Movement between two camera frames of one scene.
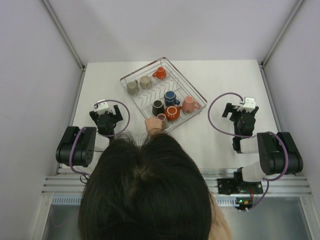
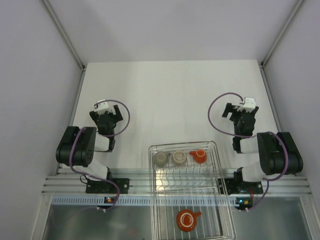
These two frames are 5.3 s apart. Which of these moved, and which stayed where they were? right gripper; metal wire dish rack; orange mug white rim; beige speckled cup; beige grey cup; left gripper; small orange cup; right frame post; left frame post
Moved: beige speckled cup; beige grey cup; small orange cup; orange mug white rim; metal wire dish rack
Stayed: left frame post; right gripper; right frame post; left gripper
